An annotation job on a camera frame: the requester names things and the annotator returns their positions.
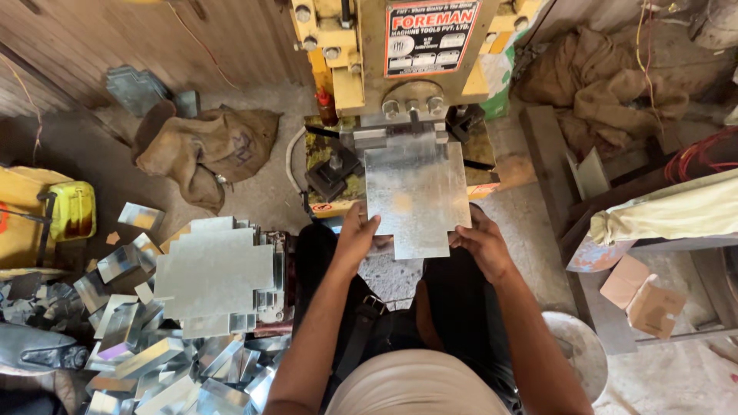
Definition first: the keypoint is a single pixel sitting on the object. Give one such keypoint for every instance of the pale yellow cloth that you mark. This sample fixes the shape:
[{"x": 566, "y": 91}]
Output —
[{"x": 669, "y": 210}]

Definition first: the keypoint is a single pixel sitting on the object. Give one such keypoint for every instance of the red capped oil bottle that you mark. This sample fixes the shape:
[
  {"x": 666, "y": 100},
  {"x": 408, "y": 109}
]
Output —
[{"x": 327, "y": 109}]

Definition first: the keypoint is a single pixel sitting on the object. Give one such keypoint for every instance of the black clamp block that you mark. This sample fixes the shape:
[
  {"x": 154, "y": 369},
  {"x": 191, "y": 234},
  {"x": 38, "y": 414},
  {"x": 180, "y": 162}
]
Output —
[{"x": 332, "y": 173}]

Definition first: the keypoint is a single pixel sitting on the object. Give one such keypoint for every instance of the person's right hand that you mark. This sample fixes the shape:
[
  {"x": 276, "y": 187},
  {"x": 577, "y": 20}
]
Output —
[{"x": 484, "y": 245}]

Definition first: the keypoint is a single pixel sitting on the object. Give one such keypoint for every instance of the brown burlap sack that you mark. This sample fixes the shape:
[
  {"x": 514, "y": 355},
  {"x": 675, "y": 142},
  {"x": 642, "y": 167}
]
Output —
[{"x": 202, "y": 150}]

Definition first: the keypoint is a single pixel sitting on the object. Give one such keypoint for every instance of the notched galvanized metal sheet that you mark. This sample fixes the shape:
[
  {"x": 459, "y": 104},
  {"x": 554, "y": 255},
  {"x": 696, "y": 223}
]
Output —
[{"x": 418, "y": 190}]

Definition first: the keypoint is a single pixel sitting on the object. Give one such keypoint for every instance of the brown cardboard piece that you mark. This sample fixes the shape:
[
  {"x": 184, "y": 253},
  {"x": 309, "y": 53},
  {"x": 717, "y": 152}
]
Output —
[{"x": 646, "y": 297}]

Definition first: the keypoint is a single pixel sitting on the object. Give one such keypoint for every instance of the white round bucket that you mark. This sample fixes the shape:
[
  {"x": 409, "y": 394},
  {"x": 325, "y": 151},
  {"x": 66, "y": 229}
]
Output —
[{"x": 579, "y": 351}]

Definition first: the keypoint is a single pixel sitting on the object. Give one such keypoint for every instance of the green and white bag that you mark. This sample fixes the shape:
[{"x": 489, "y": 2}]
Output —
[{"x": 499, "y": 80}]

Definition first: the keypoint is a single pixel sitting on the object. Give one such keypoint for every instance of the person's black trousers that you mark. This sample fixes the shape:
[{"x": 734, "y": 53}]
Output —
[{"x": 455, "y": 311}]

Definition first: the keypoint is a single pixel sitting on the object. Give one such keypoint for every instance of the heap of bent metal pieces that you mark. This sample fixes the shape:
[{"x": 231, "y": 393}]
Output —
[{"x": 144, "y": 357}]

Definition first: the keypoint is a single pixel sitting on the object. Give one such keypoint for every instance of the grey metal sheets pile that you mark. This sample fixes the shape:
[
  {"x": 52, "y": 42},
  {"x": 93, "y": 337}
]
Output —
[{"x": 135, "y": 89}]

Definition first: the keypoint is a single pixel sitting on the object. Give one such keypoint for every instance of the person's left hand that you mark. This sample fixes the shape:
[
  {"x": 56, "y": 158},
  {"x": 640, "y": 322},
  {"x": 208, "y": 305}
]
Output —
[{"x": 353, "y": 239}]

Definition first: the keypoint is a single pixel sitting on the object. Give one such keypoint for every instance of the yellow plastic oil can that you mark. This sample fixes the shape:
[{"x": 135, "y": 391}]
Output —
[{"x": 72, "y": 210}]

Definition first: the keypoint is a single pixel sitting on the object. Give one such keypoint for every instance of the person's beige shirt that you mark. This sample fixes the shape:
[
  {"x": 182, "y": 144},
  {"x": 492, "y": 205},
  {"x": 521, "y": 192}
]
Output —
[{"x": 415, "y": 383}]

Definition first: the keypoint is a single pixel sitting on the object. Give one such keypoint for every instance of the pile of brown burlap sacks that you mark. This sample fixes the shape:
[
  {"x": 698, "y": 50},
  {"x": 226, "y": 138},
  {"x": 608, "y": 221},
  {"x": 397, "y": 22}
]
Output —
[{"x": 599, "y": 92}]

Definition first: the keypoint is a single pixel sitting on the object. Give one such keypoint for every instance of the grey metal workbench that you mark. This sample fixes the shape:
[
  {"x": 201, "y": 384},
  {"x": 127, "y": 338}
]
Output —
[{"x": 582, "y": 230}]

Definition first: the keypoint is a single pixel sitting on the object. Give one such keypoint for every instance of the yellow press machine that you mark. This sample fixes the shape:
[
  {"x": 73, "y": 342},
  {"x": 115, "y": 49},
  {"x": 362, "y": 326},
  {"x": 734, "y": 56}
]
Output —
[{"x": 398, "y": 63}]

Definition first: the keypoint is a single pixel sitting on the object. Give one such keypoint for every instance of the stack of notched metal sheets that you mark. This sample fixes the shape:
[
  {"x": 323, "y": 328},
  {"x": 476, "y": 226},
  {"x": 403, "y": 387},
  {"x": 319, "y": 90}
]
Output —
[{"x": 213, "y": 271}]

